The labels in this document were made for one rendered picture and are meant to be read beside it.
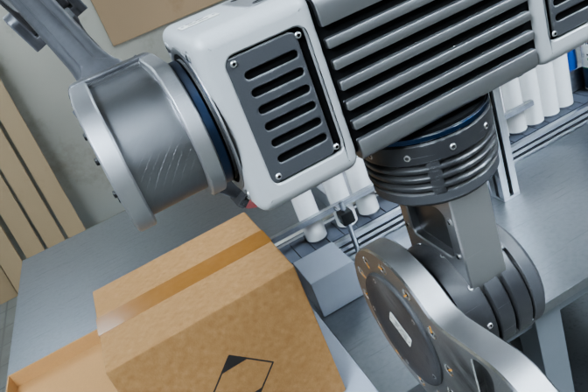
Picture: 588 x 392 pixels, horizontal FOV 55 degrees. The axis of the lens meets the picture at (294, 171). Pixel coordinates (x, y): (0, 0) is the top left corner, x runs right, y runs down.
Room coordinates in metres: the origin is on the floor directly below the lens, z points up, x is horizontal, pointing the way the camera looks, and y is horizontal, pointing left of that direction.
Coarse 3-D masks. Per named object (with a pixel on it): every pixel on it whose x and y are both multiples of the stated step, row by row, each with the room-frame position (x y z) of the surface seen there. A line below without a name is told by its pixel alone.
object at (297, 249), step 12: (576, 96) 1.35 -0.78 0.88; (564, 108) 1.31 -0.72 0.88; (576, 108) 1.29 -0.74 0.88; (552, 120) 1.28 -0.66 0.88; (528, 132) 1.26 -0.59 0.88; (384, 204) 1.19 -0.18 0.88; (396, 204) 1.17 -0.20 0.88; (360, 216) 1.18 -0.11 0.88; (372, 216) 1.16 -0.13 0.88; (336, 228) 1.16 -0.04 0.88; (300, 240) 1.17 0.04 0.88; (324, 240) 1.14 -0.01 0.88; (336, 240) 1.12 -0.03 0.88; (288, 252) 1.14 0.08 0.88; (300, 252) 1.12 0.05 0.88
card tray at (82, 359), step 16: (96, 336) 1.14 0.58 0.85; (64, 352) 1.13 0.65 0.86; (80, 352) 1.13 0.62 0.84; (96, 352) 1.11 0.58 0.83; (32, 368) 1.11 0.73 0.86; (48, 368) 1.11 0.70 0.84; (64, 368) 1.10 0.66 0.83; (80, 368) 1.07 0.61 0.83; (96, 368) 1.05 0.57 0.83; (16, 384) 1.10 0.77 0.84; (32, 384) 1.08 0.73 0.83; (48, 384) 1.06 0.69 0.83; (64, 384) 1.04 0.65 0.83; (80, 384) 1.02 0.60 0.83; (96, 384) 1.00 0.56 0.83; (112, 384) 0.98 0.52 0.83
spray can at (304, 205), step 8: (304, 192) 1.13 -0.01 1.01; (296, 200) 1.14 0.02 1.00; (304, 200) 1.13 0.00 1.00; (312, 200) 1.14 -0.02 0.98; (296, 208) 1.14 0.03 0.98; (304, 208) 1.13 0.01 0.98; (312, 208) 1.14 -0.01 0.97; (304, 216) 1.13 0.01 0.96; (312, 224) 1.13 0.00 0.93; (320, 224) 1.14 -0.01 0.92; (304, 232) 1.15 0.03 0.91; (312, 232) 1.13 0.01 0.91; (320, 232) 1.14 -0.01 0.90; (312, 240) 1.14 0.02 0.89; (320, 240) 1.13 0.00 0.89
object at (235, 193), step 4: (228, 184) 1.10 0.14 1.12; (232, 184) 1.10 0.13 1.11; (228, 188) 1.10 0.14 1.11; (232, 188) 1.10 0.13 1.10; (236, 188) 1.10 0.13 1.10; (220, 192) 1.11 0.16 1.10; (224, 192) 1.10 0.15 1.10; (228, 192) 1.10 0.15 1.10; (232, 192) 1.10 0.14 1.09; (236, 192) 1.10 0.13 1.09; (240, 192) 1.10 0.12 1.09; (228, 196) 1.11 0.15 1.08; (232, 196) 1.11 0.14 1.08; (236, 196) 1.10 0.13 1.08; (240, 196) 1.09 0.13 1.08; (244, 196) 1.08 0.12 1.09; (236, 200) 1.10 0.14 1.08; (240, 200) 1.08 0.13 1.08; (244, 200) 1.08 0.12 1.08; (236, 204) 1.09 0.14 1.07; (240, 204) 1.08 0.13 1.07; (244, 204) 1.08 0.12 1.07
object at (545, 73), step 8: (552, 64) 1.30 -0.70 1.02; (536, 72) 1.30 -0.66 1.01; (544, 72) 1.29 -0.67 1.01; (552, 72) 1.29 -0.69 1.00; (544, 80) 1.29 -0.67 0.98; (552, 80) 1.29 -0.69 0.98; (544, 88) 1.29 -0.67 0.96; (552, 88) 1.29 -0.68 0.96; (544, 96) 1.29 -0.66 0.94; (552, 96) 1.29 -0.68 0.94; (544, 104) 1.30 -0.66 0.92; (552, 104) 1.29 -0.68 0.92; (544, 112) 1.30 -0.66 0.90; (552, 112) 1.29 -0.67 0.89
